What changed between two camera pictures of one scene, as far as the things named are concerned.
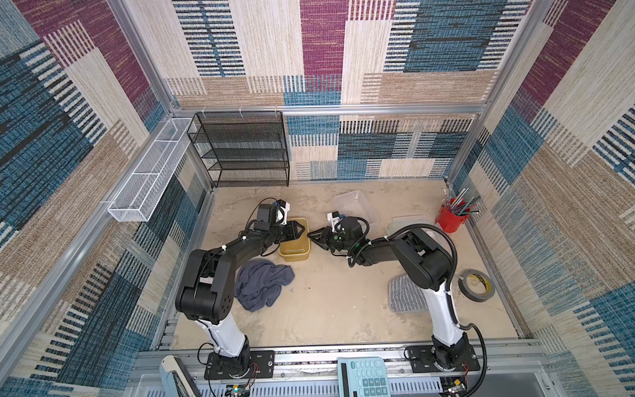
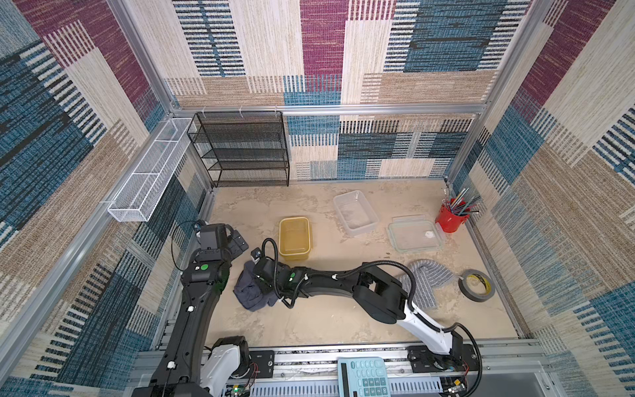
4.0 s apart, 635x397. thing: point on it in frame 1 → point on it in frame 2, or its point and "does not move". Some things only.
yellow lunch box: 298,249 does not move
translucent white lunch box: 355,204 does not move
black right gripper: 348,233 → 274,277
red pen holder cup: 449,221 does not move
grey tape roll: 463,286 does not move
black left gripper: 293,231 → 235,248
